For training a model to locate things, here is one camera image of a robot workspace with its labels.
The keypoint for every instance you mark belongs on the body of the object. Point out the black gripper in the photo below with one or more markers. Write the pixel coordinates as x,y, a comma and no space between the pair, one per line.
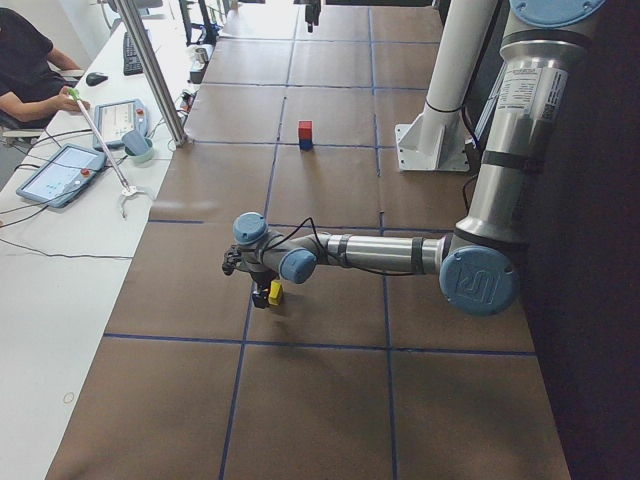
259,280

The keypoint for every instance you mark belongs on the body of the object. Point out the yellow cube block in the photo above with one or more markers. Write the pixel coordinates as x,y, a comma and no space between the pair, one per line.
276,293

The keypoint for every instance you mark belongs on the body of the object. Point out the blue cube block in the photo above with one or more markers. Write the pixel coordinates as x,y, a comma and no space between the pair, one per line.
306,144

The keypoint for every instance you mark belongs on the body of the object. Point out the red cube block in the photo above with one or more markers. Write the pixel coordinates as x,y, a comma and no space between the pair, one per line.
305,130

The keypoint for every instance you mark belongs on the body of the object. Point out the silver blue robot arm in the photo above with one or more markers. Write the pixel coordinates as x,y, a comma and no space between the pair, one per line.
312,14
477,262

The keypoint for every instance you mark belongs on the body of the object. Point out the long reacher grabber stick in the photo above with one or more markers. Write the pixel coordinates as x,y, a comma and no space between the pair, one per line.
128,191

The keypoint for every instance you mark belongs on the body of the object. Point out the mint bowl with blue cup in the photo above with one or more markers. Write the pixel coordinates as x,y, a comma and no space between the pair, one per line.
137,147

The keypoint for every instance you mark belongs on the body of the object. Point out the far blue teach pendant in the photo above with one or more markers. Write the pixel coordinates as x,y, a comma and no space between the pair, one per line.
114,120

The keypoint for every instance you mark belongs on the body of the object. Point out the blue teach pendant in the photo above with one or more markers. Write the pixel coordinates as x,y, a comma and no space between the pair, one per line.
63,177
114,120

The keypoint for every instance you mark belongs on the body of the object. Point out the near blue teach pendant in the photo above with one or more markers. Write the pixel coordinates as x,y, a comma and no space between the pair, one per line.
63,177

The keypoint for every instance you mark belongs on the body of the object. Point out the small metal cup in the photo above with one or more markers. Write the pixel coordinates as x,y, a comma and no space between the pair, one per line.
201,54

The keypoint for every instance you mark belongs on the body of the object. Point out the black keyboard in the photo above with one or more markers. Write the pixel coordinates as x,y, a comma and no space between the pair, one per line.
132,64

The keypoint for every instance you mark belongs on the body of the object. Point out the black computer mouse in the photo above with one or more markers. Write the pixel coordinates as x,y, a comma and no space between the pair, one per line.
95,78

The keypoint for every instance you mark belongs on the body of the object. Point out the seated person black shirt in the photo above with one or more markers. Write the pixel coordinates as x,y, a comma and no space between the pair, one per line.
32,88

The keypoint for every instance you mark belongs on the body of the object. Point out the white mast base bracket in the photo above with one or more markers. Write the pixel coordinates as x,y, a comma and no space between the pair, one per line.
434,141

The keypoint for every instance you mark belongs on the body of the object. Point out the aluminium frame post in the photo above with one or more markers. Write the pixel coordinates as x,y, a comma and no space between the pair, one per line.
130,16

